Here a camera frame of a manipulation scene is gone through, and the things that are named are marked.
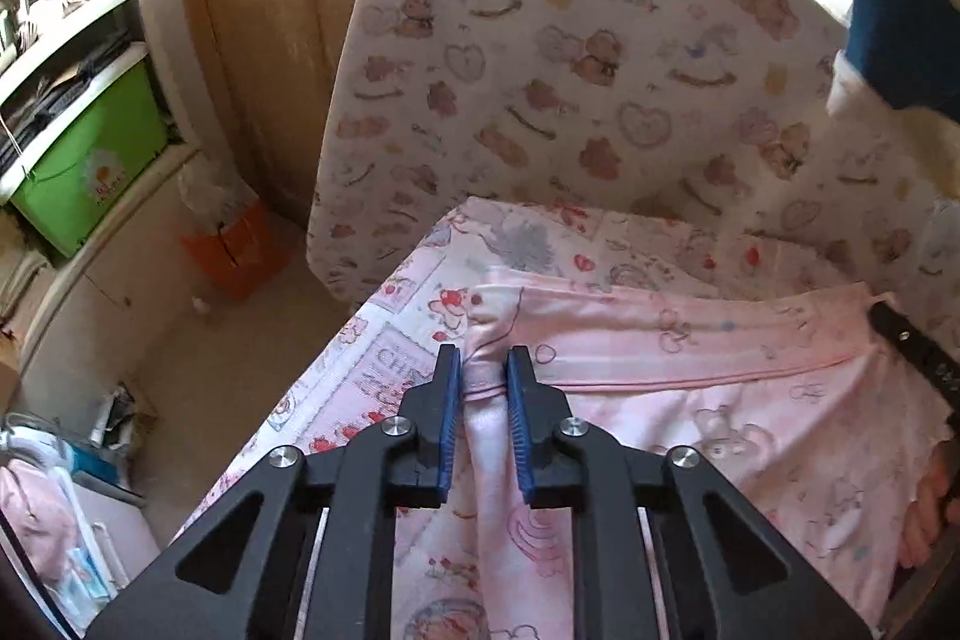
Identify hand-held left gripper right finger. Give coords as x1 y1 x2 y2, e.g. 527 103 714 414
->
504 346 875 640

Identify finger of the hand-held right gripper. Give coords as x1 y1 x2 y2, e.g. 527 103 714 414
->
868 302 960 398

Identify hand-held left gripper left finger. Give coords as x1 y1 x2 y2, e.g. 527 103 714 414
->
86 344 462 640

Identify pink printed pants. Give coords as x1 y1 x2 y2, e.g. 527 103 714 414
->
450 280 950 640

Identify person's right hand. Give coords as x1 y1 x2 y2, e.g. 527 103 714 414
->
898 441 960 570

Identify orange bag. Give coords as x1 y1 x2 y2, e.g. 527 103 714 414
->
180 201 295 305

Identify clear plastic bag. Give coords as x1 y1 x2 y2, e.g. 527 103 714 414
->
176 158 257 230

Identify pink cloth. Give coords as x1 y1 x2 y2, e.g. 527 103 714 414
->
0 460 82 585

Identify green storage bin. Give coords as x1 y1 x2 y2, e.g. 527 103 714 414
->
6 61 170 260

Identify wooden glazed door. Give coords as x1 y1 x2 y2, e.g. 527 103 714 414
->
124 0 470 232

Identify white shelf unit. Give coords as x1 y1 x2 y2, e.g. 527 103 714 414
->
0 0 200 386

